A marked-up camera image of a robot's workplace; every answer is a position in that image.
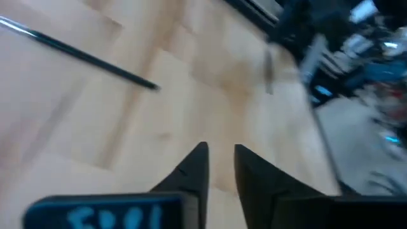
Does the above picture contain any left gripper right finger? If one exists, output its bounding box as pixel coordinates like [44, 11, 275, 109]
[234, 143, 407, 229]

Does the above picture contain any black aluminium table frame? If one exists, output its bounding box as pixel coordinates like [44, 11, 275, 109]
[222, 0, 284, 26]

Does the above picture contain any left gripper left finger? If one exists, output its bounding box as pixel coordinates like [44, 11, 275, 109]
[22, 141, 210, 229]

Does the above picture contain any thin makeup brush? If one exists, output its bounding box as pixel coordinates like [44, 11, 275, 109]
[0, 15, 161, 92]

